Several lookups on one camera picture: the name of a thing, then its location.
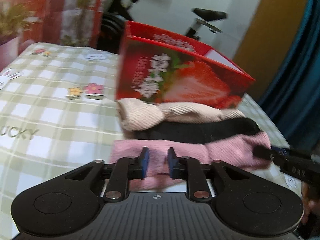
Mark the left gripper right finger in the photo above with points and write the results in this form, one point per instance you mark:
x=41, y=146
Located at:
x=191, y=171

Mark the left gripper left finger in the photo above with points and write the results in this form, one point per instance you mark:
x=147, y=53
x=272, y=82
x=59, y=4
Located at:
x=121, y=172

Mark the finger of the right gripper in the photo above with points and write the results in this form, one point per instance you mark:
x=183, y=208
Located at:
x=265, y=152

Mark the pink knitted cloth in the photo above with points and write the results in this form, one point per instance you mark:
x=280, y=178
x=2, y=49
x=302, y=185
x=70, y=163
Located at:
x=236, y=150

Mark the person's right hand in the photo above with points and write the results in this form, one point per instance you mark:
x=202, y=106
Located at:
x=311, y=206

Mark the beige knitted cloth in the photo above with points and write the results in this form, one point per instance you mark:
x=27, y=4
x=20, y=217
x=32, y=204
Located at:
x=137, y=115

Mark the blue curtain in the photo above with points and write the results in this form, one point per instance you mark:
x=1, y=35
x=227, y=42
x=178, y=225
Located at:
x=292, y=99

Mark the green plaid tablecloth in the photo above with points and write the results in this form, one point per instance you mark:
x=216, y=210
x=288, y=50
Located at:
x=57, y=115

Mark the red strawberry cardboard box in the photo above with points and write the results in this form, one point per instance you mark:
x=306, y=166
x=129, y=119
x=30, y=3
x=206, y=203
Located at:
x=158, y=66

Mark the wooden door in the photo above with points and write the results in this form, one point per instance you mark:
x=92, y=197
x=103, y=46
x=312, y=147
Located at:
x=267, y=41

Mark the black exercise bike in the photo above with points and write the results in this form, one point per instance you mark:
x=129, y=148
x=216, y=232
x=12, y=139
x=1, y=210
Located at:
x=116, y=15

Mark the red printed fabric backdrop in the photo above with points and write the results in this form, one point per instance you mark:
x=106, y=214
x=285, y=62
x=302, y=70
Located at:
x=67, y=22

